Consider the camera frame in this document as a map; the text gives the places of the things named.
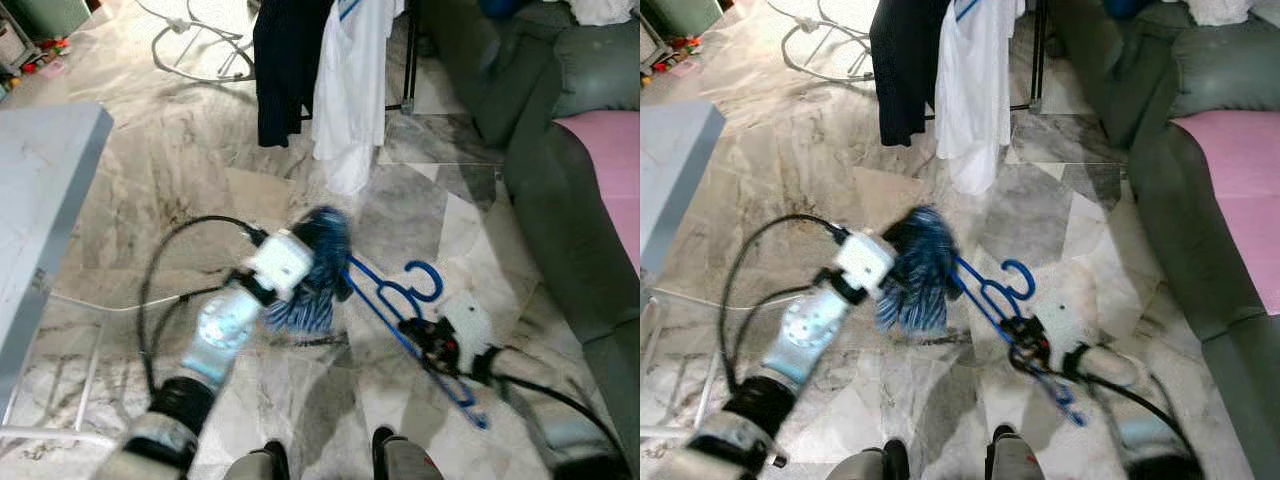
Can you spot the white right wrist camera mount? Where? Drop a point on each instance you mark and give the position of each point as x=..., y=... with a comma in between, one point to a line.
x=1063, y=320
x=468, y=320

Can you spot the small red toys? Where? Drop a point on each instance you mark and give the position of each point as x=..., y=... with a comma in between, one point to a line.
x=45, y=48
x=672, y=48

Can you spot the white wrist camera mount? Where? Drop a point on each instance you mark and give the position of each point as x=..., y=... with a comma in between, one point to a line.
x=1063, y=320
x=866, y=262
x=280, y=265
x=468, y=320

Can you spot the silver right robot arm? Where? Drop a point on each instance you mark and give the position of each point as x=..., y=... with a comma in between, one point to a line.
x=560, y=440
x=1140, y=430

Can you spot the small pink card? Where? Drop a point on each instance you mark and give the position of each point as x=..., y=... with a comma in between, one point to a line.
x=684, y=68
x=52, y=70

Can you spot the white t-shirt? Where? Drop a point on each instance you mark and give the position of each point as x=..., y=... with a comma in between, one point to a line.
x=350, y=100
x=975, y=100

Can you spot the crumpled white cloth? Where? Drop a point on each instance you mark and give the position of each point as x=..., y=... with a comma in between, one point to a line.
x=1218, y=10
x=602, y=10

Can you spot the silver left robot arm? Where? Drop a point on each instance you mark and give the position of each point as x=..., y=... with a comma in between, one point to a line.
x=805, y=335
x=215, y=335

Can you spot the pink seat cushion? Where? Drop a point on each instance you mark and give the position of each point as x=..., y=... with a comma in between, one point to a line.
x=605, y=170
x=1235, y=190

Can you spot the grey right robot leg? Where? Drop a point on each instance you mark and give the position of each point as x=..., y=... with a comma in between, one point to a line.
x=1015, y=456
x=405, y=458

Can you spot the blue plaid shirt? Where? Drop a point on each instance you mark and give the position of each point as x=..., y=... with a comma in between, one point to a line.
x=920, y=275
x=315, y=275

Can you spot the white drawer shelf unit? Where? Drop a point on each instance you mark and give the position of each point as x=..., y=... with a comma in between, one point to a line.
x=12, y=45

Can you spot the black metal drying rack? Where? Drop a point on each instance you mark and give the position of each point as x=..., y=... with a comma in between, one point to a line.
x=1037, y=60
x=410, y=60

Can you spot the dark green sofa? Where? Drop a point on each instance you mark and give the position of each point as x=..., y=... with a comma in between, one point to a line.
x=560, y=220
x=1170, y=220

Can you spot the navy blue shirt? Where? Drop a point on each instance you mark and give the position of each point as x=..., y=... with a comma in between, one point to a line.
x=905, y=70
x=285, y=70

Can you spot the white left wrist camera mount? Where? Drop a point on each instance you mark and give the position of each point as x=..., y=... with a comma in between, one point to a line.
x=866, y=262
x=280, y=265

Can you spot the green box appliance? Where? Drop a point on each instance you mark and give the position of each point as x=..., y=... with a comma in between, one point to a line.
x=45, y=15
x=680, y=15

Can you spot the white tube floor stand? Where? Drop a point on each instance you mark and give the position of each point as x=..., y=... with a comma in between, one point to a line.
x=815, y=72
x=190, y=72

